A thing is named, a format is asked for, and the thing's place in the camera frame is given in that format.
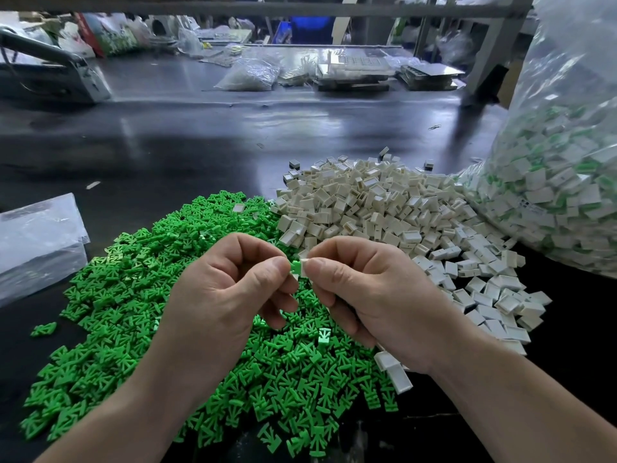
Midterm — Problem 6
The person's right hand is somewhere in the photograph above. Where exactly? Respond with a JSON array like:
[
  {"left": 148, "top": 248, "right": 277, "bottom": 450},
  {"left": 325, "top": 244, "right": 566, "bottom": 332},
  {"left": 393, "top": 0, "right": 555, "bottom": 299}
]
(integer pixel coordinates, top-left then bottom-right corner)
[{"left": 301, "top": 236, "right": 466, "bottom": 375}]

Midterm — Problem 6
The person's right forearm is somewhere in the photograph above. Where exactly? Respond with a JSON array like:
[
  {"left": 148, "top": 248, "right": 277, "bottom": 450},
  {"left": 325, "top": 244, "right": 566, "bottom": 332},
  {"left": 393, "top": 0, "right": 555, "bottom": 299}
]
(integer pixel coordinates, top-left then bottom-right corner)
[{"left": 424, "top": 327, "right": 617, "bottom": 463}]

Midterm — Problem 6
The small clear bag of parts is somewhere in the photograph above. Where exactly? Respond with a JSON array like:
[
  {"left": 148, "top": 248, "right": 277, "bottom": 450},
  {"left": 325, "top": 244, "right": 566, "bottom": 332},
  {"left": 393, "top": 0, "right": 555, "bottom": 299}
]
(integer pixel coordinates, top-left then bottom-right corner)
[{"left": 216, "top": 55, "right": 283, "bottom": 93}]

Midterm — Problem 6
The pile of green plastic clips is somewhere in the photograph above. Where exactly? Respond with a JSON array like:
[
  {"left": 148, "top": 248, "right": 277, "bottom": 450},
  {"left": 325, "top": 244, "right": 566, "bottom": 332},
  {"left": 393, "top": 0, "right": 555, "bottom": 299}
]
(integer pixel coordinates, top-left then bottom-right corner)
[{"left": 19, "top": 190, "right": 400, "bottom": 459}]

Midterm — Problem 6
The grey heat sealer machine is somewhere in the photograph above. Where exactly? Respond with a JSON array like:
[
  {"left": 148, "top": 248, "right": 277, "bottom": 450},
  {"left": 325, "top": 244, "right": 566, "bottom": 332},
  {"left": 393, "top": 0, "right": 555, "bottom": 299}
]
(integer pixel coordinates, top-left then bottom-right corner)
[{"left": 0, "top": 26, "right": 114, "bottom": 104}]

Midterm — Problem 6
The clear plastic bag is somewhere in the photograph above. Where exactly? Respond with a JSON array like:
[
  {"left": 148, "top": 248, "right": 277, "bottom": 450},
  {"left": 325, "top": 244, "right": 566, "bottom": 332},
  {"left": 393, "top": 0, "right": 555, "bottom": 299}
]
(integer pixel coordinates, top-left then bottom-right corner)
[{"left": 461, "top": 0, "right": 617, "bottom": 278}]

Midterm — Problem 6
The person's left hand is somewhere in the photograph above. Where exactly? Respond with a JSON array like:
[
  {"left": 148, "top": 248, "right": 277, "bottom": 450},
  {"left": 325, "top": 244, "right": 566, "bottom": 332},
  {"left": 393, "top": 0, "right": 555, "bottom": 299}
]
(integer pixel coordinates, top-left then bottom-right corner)
[{"left": 149, "top": 233, "right": 301, "bottom": 390}]

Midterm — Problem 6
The blue crate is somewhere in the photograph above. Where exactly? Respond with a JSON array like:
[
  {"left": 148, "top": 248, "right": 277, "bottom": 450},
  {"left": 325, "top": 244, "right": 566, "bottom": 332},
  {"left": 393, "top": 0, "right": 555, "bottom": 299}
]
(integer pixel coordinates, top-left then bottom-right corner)
[{"left": 280, "top": 16, "right": 339, "bottom": 44}]

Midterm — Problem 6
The grey metal slanted post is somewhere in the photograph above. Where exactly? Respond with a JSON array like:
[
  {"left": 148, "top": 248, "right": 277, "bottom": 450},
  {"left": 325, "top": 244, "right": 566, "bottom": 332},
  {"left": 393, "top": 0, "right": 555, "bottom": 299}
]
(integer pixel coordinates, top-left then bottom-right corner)
[{"left": 465, "top": 0, "right": 536, "bottom": 104}]

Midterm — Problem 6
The pile of white plastic caps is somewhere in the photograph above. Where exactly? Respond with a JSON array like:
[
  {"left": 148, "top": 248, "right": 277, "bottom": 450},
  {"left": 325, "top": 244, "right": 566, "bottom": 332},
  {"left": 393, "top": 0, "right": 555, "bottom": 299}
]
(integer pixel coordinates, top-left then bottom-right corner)
[{"left": 274, "top": 152, "right": 553, "bottom": 394}]

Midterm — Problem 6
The stack of clear flat bags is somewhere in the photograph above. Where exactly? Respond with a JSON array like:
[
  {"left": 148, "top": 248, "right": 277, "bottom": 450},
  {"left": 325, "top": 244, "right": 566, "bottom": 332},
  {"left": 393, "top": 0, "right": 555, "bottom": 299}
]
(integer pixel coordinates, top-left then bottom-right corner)
[{"left": 0, "top": 194, "right": 91, "bottom": 307}]

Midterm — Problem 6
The grey metal horizontal bar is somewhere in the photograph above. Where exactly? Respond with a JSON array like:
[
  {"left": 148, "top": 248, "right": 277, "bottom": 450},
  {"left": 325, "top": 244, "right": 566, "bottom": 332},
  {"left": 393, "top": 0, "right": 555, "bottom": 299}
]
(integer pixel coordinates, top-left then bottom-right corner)
[{"left": 0, "top": 0, "right": 533, "bottom": 20}]

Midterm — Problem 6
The person's left forearm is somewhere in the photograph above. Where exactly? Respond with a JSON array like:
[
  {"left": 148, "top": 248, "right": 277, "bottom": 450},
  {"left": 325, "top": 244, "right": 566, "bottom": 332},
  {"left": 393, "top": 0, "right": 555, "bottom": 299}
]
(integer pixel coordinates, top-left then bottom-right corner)
[{"left": 33, "top": 347, "right": 204, "bottom": 463}]

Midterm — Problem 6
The dark flat tray stack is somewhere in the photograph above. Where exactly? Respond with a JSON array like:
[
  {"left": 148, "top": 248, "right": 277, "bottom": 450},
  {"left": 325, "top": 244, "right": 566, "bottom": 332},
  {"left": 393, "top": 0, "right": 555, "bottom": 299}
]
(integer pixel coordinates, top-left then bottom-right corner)
[{"left": 398, "top": 60, "right": 468, "bottom": 91}]

